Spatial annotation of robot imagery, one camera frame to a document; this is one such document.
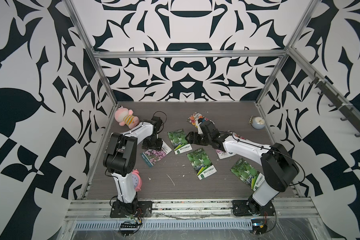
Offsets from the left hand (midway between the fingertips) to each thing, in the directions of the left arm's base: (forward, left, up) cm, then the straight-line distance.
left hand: (152, 146), depth 94 cm
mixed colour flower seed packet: (+24, -29, -2) cm, 38 cm away
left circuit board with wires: (-40, +8, -6) cm, 42 cm away
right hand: (+1, -23, +9) cm, 24 cm away
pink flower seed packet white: (-7, -43, -1) cm, 44 cm away
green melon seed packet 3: (-18, -55, -1) cm, 58 cm away
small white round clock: (+14, -71, +2) cm, 72 cm away
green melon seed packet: (+4, -17, -2) cm, 17 cm away
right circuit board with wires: (-42, -53, -3) cm, 68 cm away
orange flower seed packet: (+6, -56, -2) cm, 56 cm away
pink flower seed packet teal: (-6, 0, -2) cm, 6 cm away
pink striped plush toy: (+20, +19, +5) cm, 28 cm away
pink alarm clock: (-20, +6, 0) cm, 21 cm away
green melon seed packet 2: (-12, -29, -2) cm, 32 cm away
